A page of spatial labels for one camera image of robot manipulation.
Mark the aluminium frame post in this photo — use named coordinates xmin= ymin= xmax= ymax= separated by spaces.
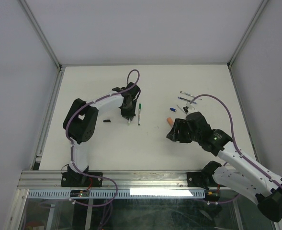
xmin=227 ymin=0 xmax=270 ymax=69
xmin=17 ymin=0 xmax=62 ymax=70

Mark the blue capped pen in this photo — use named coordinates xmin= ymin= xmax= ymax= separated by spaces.
xmin=177 ymin=97 xmax=197 ymax=104

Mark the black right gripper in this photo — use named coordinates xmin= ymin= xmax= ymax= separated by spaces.
xmin=166 ymin=118 xmax=201 ymax=143

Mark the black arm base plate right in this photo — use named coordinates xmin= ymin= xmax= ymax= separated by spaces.
xmin=186 ymin=171 xmax=218 ymax=190

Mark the small circuit board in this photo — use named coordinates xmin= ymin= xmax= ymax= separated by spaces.
xmin=70 ymin=190 xmax=90 ymax=198
xmin=204 ymin=191 xmax=220 ymax=202

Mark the small circuit board right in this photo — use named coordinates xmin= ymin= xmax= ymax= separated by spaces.
xmin=204 ymin=191 xmax=220 ymax=202

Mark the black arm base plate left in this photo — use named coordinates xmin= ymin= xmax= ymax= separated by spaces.
xmin=60 ymin=171 xmax=102 ymax=188

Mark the white slotted cable duct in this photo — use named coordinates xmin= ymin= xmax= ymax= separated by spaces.
xmin=28 ymin=188 xmax=205 ymax=199

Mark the orange capped grey highlighter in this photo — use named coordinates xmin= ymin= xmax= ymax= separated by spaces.
xmin=167 ymin=117 xmax=174 ymax=127

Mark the left aluminium frame post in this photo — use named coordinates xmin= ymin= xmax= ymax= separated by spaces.
xmin=17 ymin=0 xmax=62 ymax=70

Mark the white pen green end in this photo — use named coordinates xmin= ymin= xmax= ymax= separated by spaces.
xmin=137 ymin=103 xmax=142 ymax=126

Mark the right aluminium frame post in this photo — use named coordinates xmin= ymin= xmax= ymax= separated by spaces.
xmin=227 ymin=0 xmax=270 ymax=69

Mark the small circuit board left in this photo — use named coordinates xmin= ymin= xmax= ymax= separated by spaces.
xmin=70 ymin=190 xmax=90 ymax=198

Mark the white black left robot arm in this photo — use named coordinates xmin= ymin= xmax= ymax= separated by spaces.
xmin=63 ymin=82 xmax=141 ymax=186

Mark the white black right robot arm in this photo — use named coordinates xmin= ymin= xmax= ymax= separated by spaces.
xmin=166 ymin=112 xmax=282 ymax=222

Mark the aluminium table edge rail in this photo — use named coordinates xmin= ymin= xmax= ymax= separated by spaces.
xmin=17 ymin=170 xmax=201 ymax=189

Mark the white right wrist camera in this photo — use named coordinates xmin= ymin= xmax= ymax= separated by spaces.
xmin=183 ymin=102 xmax=196 ymax=115

